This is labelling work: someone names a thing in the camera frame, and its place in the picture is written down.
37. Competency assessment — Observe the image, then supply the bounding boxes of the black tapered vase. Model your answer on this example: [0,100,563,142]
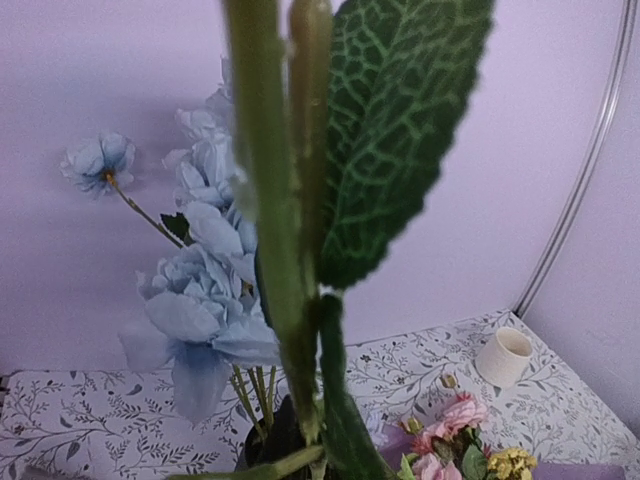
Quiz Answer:
[235,394,306,471]

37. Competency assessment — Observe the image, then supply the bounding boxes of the cream ceramic mug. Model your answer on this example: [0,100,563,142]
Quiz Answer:
[475,327,533,389]

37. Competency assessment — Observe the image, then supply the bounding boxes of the right aluminium frame post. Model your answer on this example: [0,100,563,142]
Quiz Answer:
[512,1,639,317]

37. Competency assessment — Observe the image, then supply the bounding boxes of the yellow small flower sprig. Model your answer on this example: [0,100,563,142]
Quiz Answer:
[487,447,537,480]

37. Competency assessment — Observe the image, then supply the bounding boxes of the white rose flower stem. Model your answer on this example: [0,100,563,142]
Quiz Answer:
[169,0,496,480]

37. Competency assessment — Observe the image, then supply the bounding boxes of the light blue flower stem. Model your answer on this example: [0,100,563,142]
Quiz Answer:
[59,57,281,441]

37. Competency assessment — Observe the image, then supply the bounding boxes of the purple pink wrapping paper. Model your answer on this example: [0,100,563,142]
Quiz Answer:
[365,411,625,480]

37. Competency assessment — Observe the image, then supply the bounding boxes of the floral patterned tablecloth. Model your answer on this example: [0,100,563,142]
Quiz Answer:
[1,311,639,479]

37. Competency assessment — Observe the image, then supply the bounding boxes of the pink rose flower stem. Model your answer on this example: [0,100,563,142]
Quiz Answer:
[398,374,490,479]

